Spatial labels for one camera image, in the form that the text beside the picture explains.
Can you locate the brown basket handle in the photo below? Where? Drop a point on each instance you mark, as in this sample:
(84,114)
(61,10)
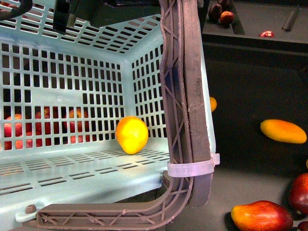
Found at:
(186,114)

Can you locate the light blue plastic basket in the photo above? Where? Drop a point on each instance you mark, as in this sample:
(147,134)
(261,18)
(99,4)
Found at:
(61,99)

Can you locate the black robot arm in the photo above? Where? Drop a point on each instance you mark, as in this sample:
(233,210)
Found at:
(98,13)

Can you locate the yellow orange mango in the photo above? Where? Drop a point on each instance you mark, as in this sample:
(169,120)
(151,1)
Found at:
(283,131)

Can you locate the red yellow mango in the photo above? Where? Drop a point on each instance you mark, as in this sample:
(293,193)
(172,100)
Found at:
(261,216)

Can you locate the red upright mango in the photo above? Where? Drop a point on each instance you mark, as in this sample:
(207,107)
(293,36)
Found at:
(298,197)

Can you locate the black display shelf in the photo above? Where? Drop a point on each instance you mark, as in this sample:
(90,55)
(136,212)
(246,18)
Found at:
(257,69)

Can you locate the red apple on shelf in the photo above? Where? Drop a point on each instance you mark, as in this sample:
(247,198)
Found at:
(226,18)

